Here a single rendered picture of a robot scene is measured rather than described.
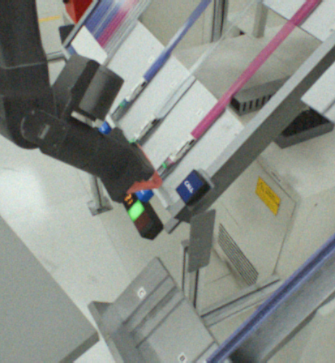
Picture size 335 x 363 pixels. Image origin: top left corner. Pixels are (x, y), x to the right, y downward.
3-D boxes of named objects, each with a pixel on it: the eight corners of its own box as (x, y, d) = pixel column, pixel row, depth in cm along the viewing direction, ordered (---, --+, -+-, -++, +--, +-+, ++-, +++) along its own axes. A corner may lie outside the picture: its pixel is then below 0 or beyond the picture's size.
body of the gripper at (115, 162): (124, 130, 62) (86, 108, 57) (153, 172, 56) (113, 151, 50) (97, 162, 64) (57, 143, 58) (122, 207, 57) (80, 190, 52)
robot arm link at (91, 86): (-22, 111, 48) (15, 134, 43) (24, 21, 48) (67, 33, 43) (57, 147, 58) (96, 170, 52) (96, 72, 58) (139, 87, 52)
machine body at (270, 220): (258, 327, 137) (301, 198, 93) (163, 187, 181) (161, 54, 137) (405, 254, 157) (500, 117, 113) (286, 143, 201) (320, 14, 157)
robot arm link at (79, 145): (24, 143, 52) (45, 157, 48) (50, 93, 52) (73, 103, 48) (69, 162, 57) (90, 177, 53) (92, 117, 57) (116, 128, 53)
